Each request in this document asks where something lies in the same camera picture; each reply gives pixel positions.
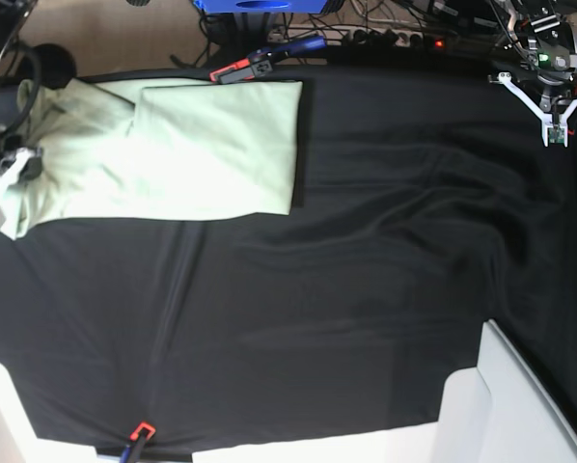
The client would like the light green T-shirt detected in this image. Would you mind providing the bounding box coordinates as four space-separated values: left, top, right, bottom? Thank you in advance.
0 78 302 240

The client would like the black table cloth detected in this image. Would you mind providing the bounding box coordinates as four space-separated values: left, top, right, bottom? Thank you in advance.
0 67 577 453

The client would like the white table frame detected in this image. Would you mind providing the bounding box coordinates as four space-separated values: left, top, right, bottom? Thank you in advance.
0 364 51 463
440 320 577 463

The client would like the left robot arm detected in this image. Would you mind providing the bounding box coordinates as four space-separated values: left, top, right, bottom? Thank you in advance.
488 1 577 147

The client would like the red black clamp top centre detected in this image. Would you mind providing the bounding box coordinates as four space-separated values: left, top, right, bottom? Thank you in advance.
209 35 326 85

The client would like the white table frame right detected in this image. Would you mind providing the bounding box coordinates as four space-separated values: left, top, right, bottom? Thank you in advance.
440 320 577 463

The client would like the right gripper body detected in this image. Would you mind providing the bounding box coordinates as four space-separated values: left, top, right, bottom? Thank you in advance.
0 147 43 231

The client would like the black power strip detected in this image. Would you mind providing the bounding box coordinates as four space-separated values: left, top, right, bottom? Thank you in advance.
343 28 447 51

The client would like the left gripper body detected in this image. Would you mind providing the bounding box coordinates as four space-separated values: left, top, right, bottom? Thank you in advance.
488 67 577 148

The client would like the red blue clamp bottom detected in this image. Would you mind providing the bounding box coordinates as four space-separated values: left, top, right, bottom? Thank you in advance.
119 422 156 463

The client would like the white table frame left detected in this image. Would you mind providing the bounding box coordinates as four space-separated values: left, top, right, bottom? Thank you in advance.
0 364 51 463

